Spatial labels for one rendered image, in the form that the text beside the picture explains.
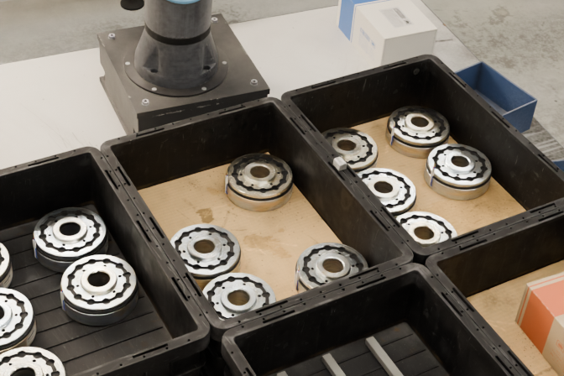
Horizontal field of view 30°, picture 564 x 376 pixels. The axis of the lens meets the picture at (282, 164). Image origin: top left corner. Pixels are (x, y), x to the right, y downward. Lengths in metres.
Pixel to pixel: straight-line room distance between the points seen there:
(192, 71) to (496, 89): 0.61
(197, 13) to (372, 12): 0.47
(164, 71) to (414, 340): 0.70
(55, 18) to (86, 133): 1.66
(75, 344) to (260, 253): 0.30
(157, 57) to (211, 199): 0.36
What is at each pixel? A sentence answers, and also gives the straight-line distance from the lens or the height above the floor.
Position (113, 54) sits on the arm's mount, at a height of 0.81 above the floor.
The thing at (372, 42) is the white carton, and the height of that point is 0.75.
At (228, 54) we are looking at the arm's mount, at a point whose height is 0.80.
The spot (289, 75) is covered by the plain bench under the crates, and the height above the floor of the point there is 0.70.
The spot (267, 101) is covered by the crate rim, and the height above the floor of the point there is 0.93.
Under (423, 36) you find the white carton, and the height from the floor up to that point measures 0.78.
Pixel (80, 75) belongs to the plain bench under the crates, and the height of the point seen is 0.70.
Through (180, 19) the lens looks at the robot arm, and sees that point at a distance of 1.81.
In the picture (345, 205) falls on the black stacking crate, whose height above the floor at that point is 0.90.
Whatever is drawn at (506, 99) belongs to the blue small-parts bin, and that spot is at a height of 0.73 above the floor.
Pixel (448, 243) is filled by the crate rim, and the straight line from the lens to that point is 1.44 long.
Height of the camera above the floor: 1.91
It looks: 40 degrees down
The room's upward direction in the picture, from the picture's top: 5 degrees clockwise
